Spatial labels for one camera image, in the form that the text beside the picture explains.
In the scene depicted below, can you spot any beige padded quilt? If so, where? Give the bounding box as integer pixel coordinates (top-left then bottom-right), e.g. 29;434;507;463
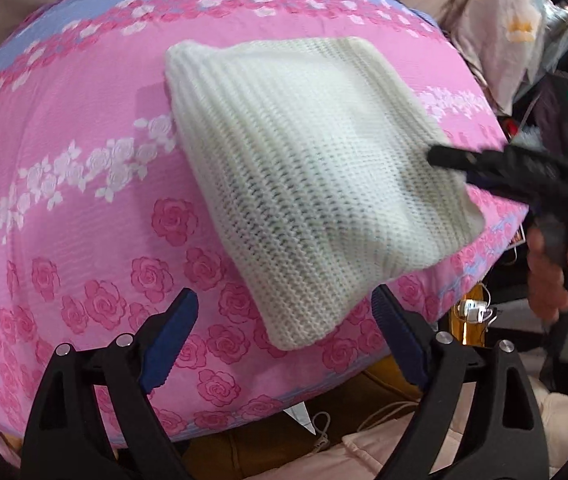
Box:
242;349;568;480

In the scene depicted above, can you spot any red white black knit sweater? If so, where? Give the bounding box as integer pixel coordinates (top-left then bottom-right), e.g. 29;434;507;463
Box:
165;37;485;351

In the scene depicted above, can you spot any right hand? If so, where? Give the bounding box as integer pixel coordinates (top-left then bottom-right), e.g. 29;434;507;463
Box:
527;226;568;323

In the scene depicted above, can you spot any floral pillow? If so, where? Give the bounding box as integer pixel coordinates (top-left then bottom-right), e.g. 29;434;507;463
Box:
442;0;546;115

